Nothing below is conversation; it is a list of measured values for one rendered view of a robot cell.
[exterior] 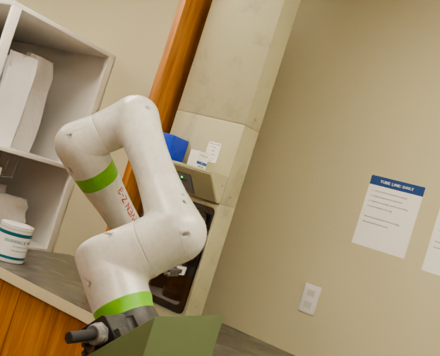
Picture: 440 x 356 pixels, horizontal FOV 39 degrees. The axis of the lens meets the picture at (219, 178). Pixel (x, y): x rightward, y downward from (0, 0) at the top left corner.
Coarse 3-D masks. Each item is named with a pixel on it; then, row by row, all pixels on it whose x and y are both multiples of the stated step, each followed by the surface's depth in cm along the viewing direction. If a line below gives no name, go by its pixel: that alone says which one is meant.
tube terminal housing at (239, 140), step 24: (192, 120) 236; (216, 120) 230; (192, 144) 233; (240, 144) 224; (216, 168) 226; (240, 168) 227; (216, 216) 222; (216, 240) 226; (216, 264) 230; (192, 288) 221; (168, 312) 224; (192, 312) 224
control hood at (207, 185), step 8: (176, 168) 222; (184, 168) 220; (192, 168) 217; (200, 168) 216; (192, 176) 219; (200, 176) 217; (208, 176) 214; (216, 176) 216; (224, 176) 220; (200, 184) 219; (208, 184) 217; (216, 184) 217; (224, 184) 221; (200, 192) 222; (208, 192) 219; (216, 192) 218; (208, 200) 222; (216, 200) 219
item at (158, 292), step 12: (204, 216) 223; (192, 264) 221; (180, 276) 223; (192, 276) 220; (156, 288) 227; (168, 288) 225; (180, 288) 222; (156, 300) 226; (168, 300) 224; (180, 300) 221; (180, 312) 220
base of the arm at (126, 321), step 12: (132, 312) 125; (144, 312) 126; (156, 312) 129; (96, 324) 118; (108, 324) 119; (120, 324) 122; (132, 324) 124; (72, 336) 113; (84, 336) 115; (96, 336) 118; (108, 336) 119; (120, 336) 118; (84, 348) 122; (96, 348) 120
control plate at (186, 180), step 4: (180, 172) 222; (180, 176) 223; (184, 176) 222; (188, 176) 221; (184, 180) 223; (188, 180) 222; (184, 184) 225; (188, 184) 223; (192, 184) 222; (188, 188) 225; (192, 188) 223; (192, 192) 225
